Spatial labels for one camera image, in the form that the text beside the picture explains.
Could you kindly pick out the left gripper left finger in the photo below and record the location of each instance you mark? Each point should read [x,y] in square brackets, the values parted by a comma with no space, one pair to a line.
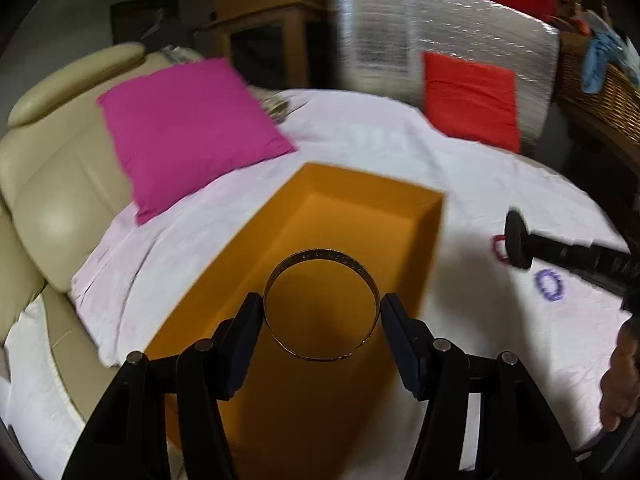
[126,436]

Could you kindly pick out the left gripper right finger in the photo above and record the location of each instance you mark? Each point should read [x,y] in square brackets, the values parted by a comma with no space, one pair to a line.
[518,435]

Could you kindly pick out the person's right hand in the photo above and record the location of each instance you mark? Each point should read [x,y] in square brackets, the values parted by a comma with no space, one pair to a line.
[620,384]

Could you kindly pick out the pale pink bedspread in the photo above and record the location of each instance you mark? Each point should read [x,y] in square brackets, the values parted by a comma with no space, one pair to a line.
[562,327]

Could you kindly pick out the wicker basket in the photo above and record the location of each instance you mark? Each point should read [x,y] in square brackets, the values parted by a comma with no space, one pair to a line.
[616,103]

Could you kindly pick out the orange cardboard box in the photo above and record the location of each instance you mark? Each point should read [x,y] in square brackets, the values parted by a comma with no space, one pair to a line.
[322,252]

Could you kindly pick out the blue cloth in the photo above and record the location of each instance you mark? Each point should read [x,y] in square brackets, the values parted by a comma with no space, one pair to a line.
[606,47]

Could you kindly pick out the red pillow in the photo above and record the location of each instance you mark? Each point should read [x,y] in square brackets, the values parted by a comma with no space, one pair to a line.
[471,101]

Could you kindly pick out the cream leather armchair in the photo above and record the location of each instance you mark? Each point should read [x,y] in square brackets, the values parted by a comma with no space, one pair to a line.
[61,187]

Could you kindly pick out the magenta pillow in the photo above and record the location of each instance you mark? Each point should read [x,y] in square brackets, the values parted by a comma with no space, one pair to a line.
[178,129]

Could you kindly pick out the silver foil insulation sheet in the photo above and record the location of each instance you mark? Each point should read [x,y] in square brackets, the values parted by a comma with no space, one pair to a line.
[379,46]

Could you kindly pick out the wooden cabinet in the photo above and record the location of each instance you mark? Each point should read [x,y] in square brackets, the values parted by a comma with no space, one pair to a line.
[274,44]

